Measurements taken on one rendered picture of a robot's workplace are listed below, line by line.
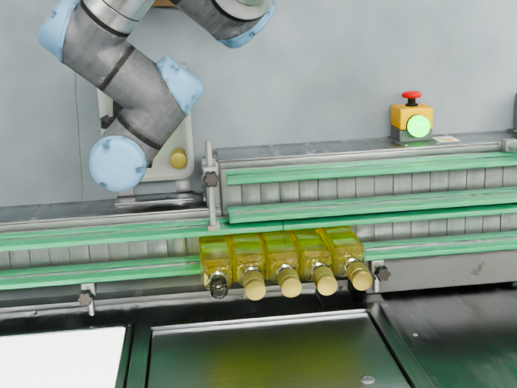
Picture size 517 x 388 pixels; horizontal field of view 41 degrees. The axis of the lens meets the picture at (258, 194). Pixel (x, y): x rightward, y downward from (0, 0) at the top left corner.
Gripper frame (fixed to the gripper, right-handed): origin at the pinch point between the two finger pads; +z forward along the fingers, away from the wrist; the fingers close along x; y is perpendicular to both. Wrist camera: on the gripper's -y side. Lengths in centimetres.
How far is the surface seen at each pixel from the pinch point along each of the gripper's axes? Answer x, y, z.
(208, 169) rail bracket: 13.2, 10.0, -4.8
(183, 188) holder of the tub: 8.2, 18.8, 16.3
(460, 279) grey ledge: 65, 38, 4
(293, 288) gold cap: 25.5, 25.6, -24.1
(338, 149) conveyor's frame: 39.5, 9.7, 7.0
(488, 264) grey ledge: 71, 35, 4
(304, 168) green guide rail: 31.6, 11.9, 1.0
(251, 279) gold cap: 18.9, 24.1, -23.3
